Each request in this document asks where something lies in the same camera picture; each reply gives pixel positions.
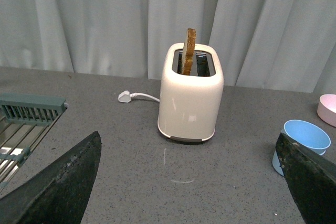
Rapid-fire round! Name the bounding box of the white two-slot toaster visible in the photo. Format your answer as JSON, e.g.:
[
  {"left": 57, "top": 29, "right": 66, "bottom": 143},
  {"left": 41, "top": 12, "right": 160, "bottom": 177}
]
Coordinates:
[{"left": 157, "top": 43, "right": 224, "bottom": 142}]

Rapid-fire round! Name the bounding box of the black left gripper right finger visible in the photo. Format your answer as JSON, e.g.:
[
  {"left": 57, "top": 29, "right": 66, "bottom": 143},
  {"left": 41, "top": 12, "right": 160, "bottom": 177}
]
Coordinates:
[{"left": 276, "top": 133, "right": 335, "bottom": 223}]

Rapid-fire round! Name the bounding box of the white power plug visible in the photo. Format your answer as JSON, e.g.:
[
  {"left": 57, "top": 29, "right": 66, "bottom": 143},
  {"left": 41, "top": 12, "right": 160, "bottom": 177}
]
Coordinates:
[{"left": 118, "top": 90, "right": 132, "bottom": 103}]

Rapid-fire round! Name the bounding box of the blue plastic cup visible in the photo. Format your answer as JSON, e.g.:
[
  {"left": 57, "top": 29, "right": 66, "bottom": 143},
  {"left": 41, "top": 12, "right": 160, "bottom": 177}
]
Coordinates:
[
  {"left": 281, "top": 120, "right": 331, "bottom": 155},
  {"left": 272, "top": 151, "right": 284, "bottom": 177}
]

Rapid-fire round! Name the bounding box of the green metal dish rack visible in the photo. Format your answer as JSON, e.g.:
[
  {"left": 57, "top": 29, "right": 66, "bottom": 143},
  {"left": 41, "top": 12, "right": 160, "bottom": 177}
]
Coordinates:
[{"left": 1, "top": 93, "right": 68, "bottom": 190}]

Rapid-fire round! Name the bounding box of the brown toast slice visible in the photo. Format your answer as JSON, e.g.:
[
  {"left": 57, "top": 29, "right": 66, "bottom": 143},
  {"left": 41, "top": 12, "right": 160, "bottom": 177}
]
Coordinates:
[{"left": 182, "top": 28, "right": 196, "bottom": 76}]

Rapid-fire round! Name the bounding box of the pink plastic bowl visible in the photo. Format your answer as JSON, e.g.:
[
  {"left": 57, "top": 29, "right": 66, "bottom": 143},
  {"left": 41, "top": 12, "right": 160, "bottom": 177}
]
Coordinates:
[{"left": 317, "top": 94, "right": 336, "bottom": 127}]

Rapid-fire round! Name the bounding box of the white power cable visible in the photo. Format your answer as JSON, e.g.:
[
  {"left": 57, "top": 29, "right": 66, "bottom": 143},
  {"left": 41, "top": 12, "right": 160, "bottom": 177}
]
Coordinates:
[{"left": 129, "top": 92, "right": 160, "bottom": 103}]

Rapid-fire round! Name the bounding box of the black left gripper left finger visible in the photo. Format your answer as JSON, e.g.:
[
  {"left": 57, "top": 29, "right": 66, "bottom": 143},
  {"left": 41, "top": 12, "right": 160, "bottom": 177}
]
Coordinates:
[{"left": 1, "top": 131, "right": 102, "bottom": 223}]

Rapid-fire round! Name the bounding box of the grey pleated curtain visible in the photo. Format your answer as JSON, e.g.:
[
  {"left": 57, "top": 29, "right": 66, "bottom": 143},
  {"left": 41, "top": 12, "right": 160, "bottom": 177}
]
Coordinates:
[{"left": 1, "top": 0, "right": 335, "bottom": 93}]

